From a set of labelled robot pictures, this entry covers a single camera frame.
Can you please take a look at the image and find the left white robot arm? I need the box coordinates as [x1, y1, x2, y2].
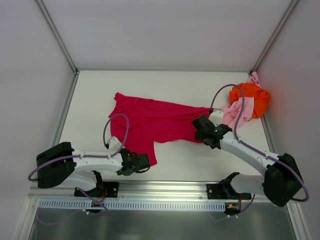
[35, 137, 151, 197]

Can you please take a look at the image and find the slotted cable duct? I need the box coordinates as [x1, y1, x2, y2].
[38, 199, 226, 212]

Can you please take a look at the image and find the aluminium frame post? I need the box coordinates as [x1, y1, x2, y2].
[248, 0, 301, 75]
[34, 0, 80, 76]

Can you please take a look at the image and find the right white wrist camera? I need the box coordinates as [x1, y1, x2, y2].
[208, 109, 224, 127]

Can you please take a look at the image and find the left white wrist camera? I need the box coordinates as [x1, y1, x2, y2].
[104, 136, 122, 153]

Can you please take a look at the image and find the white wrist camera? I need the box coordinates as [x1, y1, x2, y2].
[104, 136, 122, 153]
[208, 109, 224, 127]

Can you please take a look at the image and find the orange t shirt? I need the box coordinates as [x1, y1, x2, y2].
[229, 82, 271, 119]

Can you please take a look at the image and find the pink t shirt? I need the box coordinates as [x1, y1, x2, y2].
[222, 72, 261, 129]

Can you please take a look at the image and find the left aluminium frame post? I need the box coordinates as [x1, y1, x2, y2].
[34, 0, 80, 76]

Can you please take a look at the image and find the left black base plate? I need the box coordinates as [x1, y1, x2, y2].
[85, 181, 120, 198]

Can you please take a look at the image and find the aluminium mounting rail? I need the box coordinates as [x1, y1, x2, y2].
[28, 179, 300, 203]

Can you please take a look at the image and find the magenta t shirt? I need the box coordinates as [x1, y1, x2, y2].
[109, 92, 209, 166]

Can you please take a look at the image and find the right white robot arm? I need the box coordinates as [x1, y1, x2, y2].
[192, 115, 305, 207]

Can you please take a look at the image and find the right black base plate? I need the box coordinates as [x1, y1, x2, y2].
[206, 183, 252, 200]

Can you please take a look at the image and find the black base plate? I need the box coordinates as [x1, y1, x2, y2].
[206, 183, 252, 200]
[85, 181, 120, 198]

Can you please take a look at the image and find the right aluminium frame post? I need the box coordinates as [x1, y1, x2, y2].
[248, 0, 301, 75]

